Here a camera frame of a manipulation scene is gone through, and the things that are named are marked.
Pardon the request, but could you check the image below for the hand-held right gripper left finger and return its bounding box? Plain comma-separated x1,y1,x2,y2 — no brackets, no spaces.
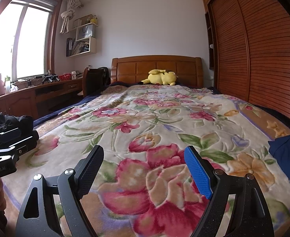
16,145,104,237

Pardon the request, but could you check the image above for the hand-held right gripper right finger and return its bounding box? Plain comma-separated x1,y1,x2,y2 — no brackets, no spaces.
184,146,275,237

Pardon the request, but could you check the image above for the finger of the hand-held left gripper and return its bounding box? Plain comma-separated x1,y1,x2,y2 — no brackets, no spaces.
0,128,22,146
0,133,39,159

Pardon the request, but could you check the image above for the wooden desk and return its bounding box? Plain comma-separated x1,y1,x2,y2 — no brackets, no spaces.
0,77,85,127

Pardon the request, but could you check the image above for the black device on desk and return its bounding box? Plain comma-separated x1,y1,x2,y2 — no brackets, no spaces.
42,70,60,84

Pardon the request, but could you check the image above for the floral blanket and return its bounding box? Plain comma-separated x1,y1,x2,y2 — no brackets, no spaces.
2,83,290,237

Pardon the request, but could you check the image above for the wooden chair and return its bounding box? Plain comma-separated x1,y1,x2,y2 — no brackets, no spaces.
82,67,111,98

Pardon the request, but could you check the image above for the blue cloth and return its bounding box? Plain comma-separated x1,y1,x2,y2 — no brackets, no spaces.
268,133,290,174

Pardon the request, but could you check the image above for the black garment on chair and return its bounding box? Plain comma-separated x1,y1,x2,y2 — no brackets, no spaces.
96,67,111,86

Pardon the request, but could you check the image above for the yellow plush toy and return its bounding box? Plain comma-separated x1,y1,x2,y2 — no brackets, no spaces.
138,69,178,86

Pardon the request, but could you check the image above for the black binder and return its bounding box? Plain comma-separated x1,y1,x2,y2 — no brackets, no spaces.
66,38,74,57

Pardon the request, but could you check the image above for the wooden bed headboard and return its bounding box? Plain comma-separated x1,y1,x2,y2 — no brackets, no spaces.
110,55,204,89

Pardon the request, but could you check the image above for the white paper shopping bag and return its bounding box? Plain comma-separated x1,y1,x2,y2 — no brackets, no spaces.
76,25,94,41

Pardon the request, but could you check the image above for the tied beige curtain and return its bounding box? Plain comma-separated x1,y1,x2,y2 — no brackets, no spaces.
59,0,83,34

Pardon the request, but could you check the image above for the wooden louvered wardrobe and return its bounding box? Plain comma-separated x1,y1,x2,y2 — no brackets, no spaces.
201,0,290,134

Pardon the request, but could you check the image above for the window with wooden frame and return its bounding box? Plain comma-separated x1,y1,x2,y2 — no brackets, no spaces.
0,0,63,82

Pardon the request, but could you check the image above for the white wall shelf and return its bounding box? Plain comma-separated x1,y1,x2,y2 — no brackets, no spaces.
66,15,99,57

